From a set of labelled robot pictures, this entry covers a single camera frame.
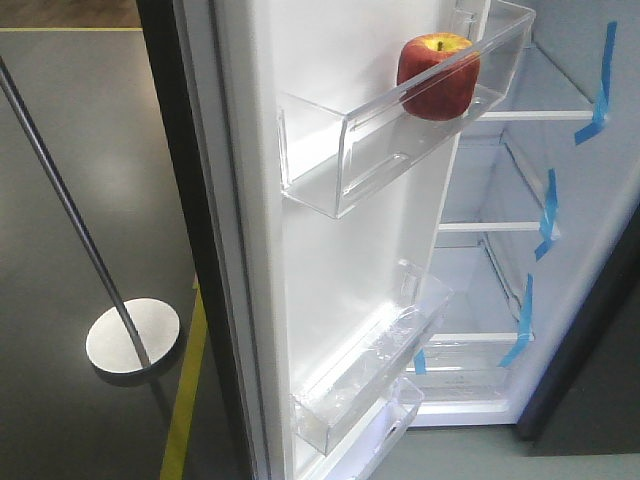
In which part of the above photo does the fridge door with white liner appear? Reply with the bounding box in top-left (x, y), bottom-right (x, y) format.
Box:
top-left (135, 0), bottom-right (537, 480)

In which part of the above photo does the red yellow apple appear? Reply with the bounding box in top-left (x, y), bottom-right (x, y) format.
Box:
top-left (396, 32), bottom-right (480, 121)

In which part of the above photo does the dark grey fridge body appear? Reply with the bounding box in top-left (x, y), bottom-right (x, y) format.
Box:
top-left (408, 1), bottom-right (639, 437)

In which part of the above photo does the clear upper door bin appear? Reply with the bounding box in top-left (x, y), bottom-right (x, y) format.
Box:
top-left (278, 1), bottom-right (535, 218)

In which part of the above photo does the clear door bin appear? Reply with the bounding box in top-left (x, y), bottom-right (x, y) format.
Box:
top-left (278, 1), bottom-right (535, 218)
top-left (291, 260), bottom-right (453, 455)

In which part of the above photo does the clear lower door bin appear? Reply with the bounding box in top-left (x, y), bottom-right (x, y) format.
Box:
top-left (291, 260), bottom-right (453, 455)

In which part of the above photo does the silver floor stand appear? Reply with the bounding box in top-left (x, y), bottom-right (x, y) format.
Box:
top-left (1, 64), bottom-right (180, 376)

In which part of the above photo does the yellow floor tape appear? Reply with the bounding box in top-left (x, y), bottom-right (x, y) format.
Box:
top-left (1, 29), bottom-right (202, 479)

